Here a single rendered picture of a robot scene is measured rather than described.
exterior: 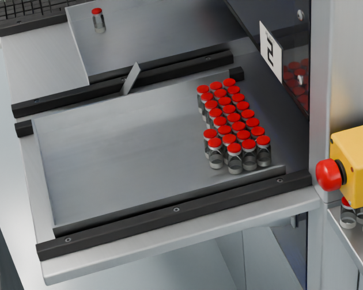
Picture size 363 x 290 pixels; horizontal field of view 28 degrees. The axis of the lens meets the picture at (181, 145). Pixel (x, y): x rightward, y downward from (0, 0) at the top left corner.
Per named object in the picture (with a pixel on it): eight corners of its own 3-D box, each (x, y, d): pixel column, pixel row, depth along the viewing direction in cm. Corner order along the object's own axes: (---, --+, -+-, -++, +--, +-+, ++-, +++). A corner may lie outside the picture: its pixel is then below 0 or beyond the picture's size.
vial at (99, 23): (105, 26, 144) (101, 7, 141) (106, 32, 142) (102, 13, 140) (94, 29, 144) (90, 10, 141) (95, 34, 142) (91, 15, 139)
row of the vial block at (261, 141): (234, 98, 122) (233, 76, 119) (273, 165, 108) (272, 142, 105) (222, 102, 122) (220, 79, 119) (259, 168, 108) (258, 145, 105)
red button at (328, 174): (339, 171, 93) (340, 148, 90) (353, 191, 90) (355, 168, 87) (312, 179, 92) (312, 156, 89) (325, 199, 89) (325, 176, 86)
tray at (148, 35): (226, -15, 152) (225, -30, 150) (271, 47, 133) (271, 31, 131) (68, 22, 147) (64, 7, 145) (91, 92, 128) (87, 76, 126)
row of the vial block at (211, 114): (209, 105, 121) (207, 83, 118) (245, 172, 108) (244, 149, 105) (197, 108, 121) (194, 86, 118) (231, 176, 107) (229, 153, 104)
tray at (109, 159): (229, 86, 125) (228, 69, 123) (286, 182, 106) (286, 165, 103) (36, 134, 120) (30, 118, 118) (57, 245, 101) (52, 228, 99)
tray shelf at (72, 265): (219, -17, 157) (218, -25, 156) (370, 193, 105) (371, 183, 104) (0, 34, 150) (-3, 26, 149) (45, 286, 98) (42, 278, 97)
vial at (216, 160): (221, 158, 111) (219, 135, 108) (226, 167, 109) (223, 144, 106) (207, 161, 111) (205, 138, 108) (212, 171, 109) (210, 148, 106)
